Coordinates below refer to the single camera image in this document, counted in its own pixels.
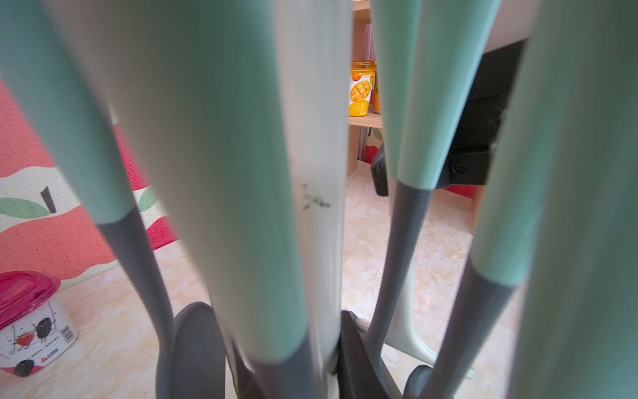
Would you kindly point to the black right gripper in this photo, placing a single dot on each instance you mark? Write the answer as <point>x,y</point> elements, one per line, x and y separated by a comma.
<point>472,149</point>

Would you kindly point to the beige spatula mint handle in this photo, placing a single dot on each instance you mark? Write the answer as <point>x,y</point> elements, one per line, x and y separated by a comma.
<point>427,55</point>

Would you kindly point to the white utensil rack stand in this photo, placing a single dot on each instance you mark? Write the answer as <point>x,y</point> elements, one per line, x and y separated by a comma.
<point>314,53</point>

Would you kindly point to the orange schweppes can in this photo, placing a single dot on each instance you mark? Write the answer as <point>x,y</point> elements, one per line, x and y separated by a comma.
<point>376,106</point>

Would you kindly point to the yellow mango cup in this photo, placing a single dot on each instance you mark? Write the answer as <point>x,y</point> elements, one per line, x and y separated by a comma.
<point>362,84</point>

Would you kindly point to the wooden shelf unit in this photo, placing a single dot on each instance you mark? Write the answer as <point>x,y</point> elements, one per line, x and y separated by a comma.
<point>361,125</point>

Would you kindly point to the pink lid yogurt cup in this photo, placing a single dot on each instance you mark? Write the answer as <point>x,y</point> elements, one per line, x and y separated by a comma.
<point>36,328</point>

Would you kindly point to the grey utensil mint handle right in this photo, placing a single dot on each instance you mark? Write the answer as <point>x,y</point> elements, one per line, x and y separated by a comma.
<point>559,217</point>

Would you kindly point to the grey utensil mint handle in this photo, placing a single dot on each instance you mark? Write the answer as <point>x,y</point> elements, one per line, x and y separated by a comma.
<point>559,217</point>
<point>77,132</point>

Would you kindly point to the grey utensil mint handle left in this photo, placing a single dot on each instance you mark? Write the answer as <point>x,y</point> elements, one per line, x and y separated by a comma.
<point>77,132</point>

